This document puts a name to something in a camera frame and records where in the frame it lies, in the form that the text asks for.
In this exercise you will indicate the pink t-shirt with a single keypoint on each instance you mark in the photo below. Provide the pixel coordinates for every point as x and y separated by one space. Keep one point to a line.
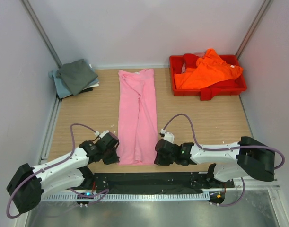
137 120

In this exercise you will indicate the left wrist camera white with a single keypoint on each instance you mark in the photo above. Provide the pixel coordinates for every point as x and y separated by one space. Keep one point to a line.
99 135

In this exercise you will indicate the white slotted cable duct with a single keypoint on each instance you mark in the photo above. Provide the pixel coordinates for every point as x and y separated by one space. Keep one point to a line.
70 196

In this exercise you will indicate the red plastic bin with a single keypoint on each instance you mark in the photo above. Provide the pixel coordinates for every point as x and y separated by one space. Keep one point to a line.
175 66

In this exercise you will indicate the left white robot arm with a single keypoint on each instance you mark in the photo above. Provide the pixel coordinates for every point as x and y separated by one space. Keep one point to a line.
30 185

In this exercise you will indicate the grey folded t-shirt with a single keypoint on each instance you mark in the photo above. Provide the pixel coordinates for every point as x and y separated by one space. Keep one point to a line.
76 75

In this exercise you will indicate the orange t-shirt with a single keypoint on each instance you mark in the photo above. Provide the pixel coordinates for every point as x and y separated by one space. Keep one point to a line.
202 72

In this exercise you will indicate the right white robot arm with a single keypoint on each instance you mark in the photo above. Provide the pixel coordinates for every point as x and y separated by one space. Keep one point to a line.
247 157

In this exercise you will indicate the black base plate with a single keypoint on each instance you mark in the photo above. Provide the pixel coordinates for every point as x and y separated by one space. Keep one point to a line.
154 183

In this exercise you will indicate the black folded t-shirt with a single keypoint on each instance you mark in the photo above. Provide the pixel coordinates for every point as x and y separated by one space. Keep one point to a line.
86 90

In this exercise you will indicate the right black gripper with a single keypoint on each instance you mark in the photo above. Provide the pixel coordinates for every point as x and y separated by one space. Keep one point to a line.
159 161

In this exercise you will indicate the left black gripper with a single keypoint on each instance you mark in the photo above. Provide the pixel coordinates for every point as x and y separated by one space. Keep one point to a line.
114 158

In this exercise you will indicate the light blue folded t-shirt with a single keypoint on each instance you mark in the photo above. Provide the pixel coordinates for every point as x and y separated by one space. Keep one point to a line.
62 91

